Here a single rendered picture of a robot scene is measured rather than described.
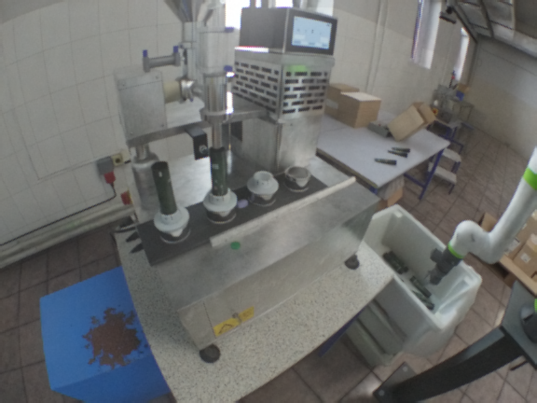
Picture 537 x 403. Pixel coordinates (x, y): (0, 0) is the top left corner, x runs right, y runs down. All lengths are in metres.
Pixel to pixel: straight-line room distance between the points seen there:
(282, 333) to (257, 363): 0.11
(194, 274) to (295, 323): 0.36
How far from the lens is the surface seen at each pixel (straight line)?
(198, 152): 0.48
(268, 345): 0.68
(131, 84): 0.47
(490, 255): 1.05
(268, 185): 0.54
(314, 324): 0.72
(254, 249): 0.49
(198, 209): 0.56
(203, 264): 0.47
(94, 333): 1.00
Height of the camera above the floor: 1.40
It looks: 39 degrees down
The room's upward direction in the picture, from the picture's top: 5 degrees clockwise
